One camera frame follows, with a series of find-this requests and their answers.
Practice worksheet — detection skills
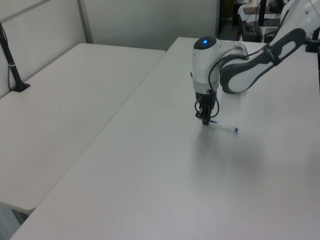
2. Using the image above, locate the black camera pole with base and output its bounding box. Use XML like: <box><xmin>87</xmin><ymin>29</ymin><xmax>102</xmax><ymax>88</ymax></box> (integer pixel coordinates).
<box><xmin>0</xmin><ymin>21</ymin><xmax>32</xmax><ymax>94</ymax></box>

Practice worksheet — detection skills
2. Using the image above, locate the black table clamp mount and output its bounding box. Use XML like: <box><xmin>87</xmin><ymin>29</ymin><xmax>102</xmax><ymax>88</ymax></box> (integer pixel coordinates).
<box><xmin>304</xmin><ymin>24</ymin><xmax>320</xmax><ymax>54</ymax></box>

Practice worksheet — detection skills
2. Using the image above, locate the white marker with blue cap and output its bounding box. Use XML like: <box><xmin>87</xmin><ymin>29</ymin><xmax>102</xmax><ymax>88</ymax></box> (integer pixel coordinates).
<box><xmin>209</xmin><ymin>120</ymin><xmax>239</xmax><ymax>134</ymax></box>

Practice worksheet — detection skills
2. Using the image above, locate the white adjacent table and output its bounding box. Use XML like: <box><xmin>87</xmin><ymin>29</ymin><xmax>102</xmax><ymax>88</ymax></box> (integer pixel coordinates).
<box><xmin>0</xmin><ymin>42</ymin><xmax>167</xmax><ymax>215</ymax></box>

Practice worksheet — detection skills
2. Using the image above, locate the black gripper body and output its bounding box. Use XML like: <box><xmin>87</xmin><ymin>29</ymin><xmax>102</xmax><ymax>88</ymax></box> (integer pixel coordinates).
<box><xmin>194</xmin><ymin>90</ymin><xmax>218</xmax><ymax>113</ymax></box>

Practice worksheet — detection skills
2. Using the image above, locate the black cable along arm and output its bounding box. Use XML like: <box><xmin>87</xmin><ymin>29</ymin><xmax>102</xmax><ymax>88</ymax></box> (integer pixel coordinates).
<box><xmin>193</xmin><ymin>43</ymin><xmax>270</xmax><ymax>118</ymax></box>

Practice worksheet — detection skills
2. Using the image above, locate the grey metal partition post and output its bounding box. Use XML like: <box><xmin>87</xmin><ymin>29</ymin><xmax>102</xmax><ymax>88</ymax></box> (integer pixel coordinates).
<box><xmin>76</xmin><ymin>0</ymin><xmax>94</xmax><ymax>45</ymax></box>

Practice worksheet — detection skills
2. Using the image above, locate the cluttered background desk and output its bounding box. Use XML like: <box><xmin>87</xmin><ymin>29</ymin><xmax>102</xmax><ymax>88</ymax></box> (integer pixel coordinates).
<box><xmin>231</xmin><ymin>0</ymin><xmax>285</xmax><ymax>43</ymax></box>

